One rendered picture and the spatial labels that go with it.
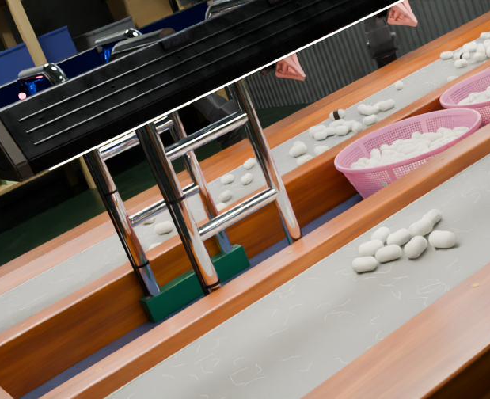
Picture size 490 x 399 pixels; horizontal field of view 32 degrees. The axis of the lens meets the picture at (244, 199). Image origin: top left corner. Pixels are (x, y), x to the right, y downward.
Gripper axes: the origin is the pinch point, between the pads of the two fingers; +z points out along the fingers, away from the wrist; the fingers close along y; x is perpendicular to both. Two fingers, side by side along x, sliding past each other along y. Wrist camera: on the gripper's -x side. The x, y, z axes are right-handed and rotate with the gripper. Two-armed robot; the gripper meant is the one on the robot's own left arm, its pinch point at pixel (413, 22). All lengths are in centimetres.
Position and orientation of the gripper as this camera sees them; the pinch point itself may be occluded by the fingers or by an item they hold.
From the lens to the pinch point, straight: 223.7
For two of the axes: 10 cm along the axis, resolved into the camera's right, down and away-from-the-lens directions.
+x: -0.5, 6.5, 7.6
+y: 7.8, -4.4, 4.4
